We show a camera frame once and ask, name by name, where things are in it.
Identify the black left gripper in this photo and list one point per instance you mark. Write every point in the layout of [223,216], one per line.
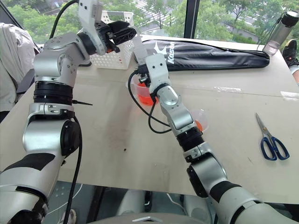
[104,32]

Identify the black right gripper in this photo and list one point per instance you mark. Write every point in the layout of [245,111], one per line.
[143,78]

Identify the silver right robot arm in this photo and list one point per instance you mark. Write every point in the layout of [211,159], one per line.
[177,114]

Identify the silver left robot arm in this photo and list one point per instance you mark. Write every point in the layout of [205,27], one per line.
[46,135]

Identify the white perforated plastic basket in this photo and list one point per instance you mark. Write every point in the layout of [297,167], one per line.
[116,59]

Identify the black racket bag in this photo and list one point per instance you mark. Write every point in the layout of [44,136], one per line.
[210,56]

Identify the person in grey jacket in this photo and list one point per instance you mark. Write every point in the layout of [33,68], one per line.
[11,58]

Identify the white rounded shape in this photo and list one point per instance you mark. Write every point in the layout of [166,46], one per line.
[196,206]
[130,201]

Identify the black table leg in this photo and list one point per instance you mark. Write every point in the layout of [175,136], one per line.
[97,203]

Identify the clear bottle with black cap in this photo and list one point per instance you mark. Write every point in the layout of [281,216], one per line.
[281,30]

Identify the grey robot torso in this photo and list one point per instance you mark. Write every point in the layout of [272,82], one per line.
[149,219]

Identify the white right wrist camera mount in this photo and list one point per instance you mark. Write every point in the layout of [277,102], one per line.
[157,67]

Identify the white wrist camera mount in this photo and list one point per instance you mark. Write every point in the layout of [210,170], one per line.
[157,67]
[90,21]

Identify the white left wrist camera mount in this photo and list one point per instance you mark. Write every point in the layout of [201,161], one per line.
[90,21]

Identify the black window frame post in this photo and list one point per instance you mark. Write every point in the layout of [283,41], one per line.
[192,18]

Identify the black slanted window frame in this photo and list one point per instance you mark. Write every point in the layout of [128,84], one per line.
[10,11]

